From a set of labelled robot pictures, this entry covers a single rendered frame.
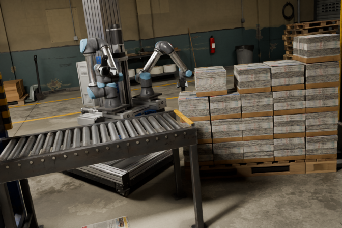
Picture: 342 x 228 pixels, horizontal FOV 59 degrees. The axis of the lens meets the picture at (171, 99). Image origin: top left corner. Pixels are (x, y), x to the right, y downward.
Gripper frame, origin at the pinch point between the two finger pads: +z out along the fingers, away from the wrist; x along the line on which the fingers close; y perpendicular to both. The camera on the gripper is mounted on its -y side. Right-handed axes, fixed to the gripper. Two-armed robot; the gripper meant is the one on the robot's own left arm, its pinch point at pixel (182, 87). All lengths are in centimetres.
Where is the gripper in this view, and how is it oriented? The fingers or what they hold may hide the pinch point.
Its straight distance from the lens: 326.1
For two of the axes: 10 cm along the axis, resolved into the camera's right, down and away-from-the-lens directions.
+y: -0.9, -9.7, -2.2
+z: -0.7, 2.3, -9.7
